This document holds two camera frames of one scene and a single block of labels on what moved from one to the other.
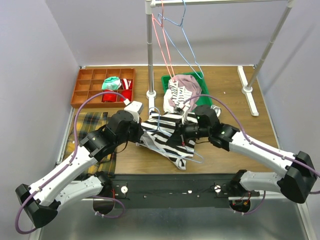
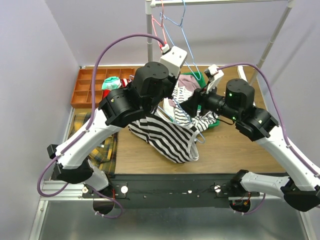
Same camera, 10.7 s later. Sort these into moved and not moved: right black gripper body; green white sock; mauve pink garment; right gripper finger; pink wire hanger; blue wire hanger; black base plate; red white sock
Moved: right black gripper body; blue wire hanger; right gripper finger
Not moved: mauve pink garment; black base plate; green white sock; pink wire hanger; red white sock
